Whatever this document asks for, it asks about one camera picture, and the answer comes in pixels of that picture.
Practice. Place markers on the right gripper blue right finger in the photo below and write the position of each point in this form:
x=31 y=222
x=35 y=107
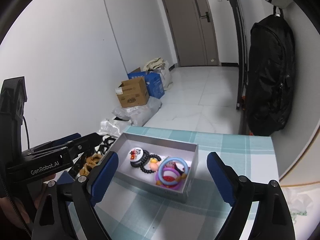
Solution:
x=223 y=177

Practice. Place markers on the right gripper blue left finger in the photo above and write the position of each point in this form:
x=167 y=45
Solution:
x=101 y=176

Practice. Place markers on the round red white badge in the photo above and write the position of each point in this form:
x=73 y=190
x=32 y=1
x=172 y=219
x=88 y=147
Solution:
x=137 y=155

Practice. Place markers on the purple ring pig toy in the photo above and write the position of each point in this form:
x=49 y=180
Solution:
x=171 y=174

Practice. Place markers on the brown boot pair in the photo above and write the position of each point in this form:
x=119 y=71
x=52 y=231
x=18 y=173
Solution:
x=90 y=163

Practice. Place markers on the blue jordan shoe box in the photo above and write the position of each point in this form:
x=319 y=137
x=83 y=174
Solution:
x=65 y=178

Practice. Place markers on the black white slippers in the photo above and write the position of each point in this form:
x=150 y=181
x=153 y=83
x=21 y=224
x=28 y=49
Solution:
x=105 y=145

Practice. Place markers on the grey phone box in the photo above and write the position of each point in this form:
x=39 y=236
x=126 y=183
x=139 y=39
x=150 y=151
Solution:
x=139 y=175

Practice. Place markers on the grey plastic parcel bag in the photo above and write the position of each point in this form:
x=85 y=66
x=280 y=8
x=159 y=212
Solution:
x=139 y=115

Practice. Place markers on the white plastic bag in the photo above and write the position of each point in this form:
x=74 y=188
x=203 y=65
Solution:
x=299 y=202

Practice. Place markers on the brown cardboard box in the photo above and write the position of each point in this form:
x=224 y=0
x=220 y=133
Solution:
x=132 y=92

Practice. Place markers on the blue cardboard box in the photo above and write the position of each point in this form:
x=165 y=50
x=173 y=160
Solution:
x=153 y=82

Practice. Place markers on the black hanging backpack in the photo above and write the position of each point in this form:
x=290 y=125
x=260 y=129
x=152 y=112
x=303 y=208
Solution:
x=271 y=75

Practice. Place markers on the white cloth bag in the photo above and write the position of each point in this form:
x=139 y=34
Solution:
x=161 y=67

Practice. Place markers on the grey brown door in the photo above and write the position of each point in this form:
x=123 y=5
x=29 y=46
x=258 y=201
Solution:
x=193 y=33

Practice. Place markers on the black tripod stand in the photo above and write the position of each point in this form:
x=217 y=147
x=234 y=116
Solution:
x=242 y=50

